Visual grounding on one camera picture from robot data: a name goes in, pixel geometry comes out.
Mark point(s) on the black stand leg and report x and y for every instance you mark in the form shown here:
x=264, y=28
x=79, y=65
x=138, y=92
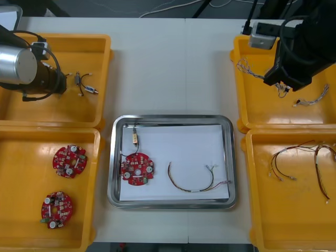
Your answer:
x=202, y=9

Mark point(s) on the round red circuit board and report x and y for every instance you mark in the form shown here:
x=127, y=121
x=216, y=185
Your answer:
x=56, y=210
x=69, y=161
x=134, y=168

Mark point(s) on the white paper sheet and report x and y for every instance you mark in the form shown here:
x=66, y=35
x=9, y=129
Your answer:
x=183, y=147

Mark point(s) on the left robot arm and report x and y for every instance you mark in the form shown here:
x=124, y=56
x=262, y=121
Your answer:
x=15, y=63

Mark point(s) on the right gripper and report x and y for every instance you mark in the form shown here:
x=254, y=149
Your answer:
x=278, y=73

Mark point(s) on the black equipment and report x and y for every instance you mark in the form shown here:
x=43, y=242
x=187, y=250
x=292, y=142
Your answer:
x=270, y=10

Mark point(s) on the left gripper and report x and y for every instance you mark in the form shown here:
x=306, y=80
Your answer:
x=60, y=82

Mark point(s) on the white-label metal solenoid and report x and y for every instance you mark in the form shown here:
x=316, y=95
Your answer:
x=135, y=137

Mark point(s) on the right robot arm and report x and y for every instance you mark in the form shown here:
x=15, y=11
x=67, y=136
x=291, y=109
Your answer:
x=315, y=39

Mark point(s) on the yellow-orange plastic bin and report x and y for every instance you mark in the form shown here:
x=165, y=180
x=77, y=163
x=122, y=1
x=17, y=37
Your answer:
x=26, y=236
x=262, y=113
x=283, y=210
x=39, y=113

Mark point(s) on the steel tray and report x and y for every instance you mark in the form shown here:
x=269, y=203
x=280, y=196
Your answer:
x=115, y=183

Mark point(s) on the dark grey metal solenoid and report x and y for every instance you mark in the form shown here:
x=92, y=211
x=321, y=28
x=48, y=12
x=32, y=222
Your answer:
x=77, y=78

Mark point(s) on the grey-rimmed white container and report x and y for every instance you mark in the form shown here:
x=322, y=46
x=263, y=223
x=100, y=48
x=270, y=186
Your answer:
x=8, y=15

